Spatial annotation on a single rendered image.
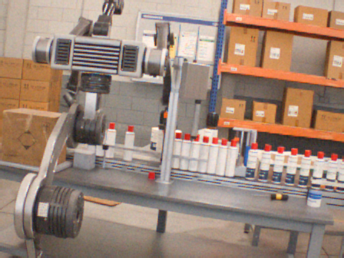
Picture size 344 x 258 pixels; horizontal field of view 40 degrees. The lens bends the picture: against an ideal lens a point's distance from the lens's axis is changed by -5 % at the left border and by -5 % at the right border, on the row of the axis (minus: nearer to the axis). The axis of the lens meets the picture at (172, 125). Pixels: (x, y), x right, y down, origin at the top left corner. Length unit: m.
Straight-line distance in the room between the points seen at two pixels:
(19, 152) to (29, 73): 3.40
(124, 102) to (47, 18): 1.74
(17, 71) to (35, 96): 0.39
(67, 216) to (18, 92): 4.42
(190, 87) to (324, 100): 4.85
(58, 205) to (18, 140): 1.00
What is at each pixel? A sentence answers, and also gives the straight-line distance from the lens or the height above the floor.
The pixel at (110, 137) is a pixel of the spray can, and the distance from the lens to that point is 2.83.
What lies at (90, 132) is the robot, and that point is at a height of 1.12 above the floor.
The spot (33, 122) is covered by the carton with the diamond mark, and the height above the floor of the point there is 1.08.
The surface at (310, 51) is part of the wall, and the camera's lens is 7.28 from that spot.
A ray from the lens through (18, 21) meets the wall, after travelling 7.60.
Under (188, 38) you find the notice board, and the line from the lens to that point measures 6.98.
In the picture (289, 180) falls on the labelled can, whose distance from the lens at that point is 2.71.
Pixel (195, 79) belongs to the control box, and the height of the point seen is 1.39.
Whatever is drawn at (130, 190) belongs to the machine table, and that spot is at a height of 0.83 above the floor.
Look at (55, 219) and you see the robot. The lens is 1.68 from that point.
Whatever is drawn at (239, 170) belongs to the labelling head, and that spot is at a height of 0.92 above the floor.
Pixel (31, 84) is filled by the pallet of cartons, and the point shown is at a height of 1.10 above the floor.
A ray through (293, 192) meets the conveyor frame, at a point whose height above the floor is 0.85.
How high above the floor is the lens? 1.41
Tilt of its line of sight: 6 degrees down
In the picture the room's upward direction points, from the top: 7 degrees clockwise
